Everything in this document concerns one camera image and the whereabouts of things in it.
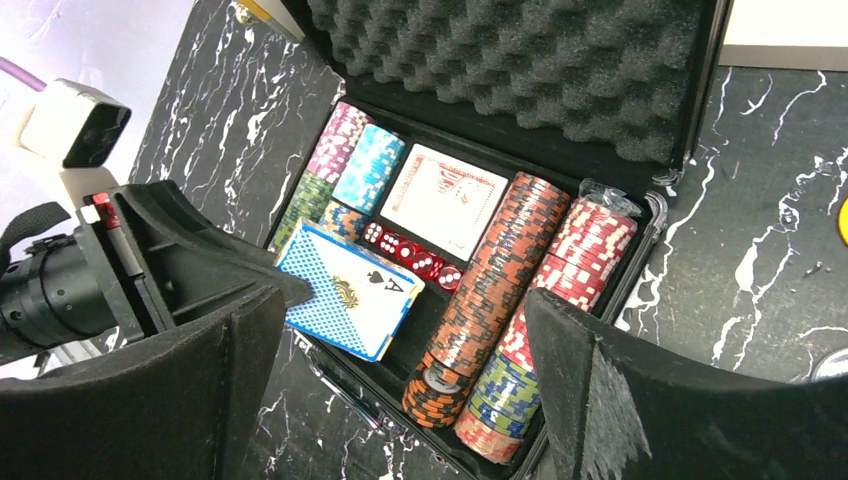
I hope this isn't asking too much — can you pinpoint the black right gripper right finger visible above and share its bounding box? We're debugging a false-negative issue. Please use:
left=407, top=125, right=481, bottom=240
left=525, top=288, right=847, bottom=479

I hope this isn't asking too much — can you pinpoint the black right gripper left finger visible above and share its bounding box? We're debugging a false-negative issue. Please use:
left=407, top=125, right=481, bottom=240
left=1, top=288, right=286, bottom=479

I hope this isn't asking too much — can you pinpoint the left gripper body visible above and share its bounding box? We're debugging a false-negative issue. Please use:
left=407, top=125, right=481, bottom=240
left=1, top=187, right=163, bottom=363

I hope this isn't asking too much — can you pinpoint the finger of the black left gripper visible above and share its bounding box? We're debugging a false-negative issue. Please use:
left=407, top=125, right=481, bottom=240
left=115, top=180, right=313, bottom=332

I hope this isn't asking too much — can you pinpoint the blue playing card deck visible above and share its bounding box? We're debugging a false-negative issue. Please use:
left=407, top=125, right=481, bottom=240
left=276, top=218, right=425, bottom=363

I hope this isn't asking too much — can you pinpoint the purple white chip stack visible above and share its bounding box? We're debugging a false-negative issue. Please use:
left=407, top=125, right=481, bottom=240
left=307, top=101, right=373, bottom=184

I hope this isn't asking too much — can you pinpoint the light blue chip stack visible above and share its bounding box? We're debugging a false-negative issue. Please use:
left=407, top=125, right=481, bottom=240
left=332, top=124, right=405, bottom=216

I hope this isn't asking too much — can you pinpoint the red playing card deck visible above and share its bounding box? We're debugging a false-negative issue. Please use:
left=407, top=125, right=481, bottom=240
left=380, top=143, right=509, bottom=261

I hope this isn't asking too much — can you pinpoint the black poker set case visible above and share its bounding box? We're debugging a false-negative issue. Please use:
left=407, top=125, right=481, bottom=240
left=261, top=0, right=735, bottom=480

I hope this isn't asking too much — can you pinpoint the blue green chip stack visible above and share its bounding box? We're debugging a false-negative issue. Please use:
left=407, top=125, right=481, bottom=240
left=453, top=351, right=540, bottom=465

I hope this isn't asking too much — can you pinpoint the dark green chip stack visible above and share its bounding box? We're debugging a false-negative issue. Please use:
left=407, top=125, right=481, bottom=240
left=268, top=170, right=335, bottom=253

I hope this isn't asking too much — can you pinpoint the blue orange chip stack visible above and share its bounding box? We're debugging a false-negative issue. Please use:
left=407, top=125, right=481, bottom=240
left=318, top=200, right=370, bottom=242

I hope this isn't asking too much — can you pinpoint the red white chip stack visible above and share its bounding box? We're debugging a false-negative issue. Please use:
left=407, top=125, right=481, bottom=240
left=496, top=178, right=643, bottom=372

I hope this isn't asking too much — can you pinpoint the red translucent die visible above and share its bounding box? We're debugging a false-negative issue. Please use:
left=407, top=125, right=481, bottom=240
left=436, top=264, right=463, bottom=292
left=362, top=222, right=385, bottom=245
left=378, top=230, right=403, bottom=257

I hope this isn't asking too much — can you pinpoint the orange black chip stack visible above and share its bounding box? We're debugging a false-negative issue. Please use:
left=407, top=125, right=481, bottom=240
left=401, top=171, right=570, bottom=428

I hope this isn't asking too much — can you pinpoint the yellow big blind button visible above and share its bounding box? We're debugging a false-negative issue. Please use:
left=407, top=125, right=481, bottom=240
left=836, top=199, right=848, bottom=246

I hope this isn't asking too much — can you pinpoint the tan flat board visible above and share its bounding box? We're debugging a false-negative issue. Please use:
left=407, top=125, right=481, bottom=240
left=719, top=0, right=847, bottom=72

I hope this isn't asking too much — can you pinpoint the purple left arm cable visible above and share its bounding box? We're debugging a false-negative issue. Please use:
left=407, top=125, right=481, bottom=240
left=0, top=56, right=49, bottom=93

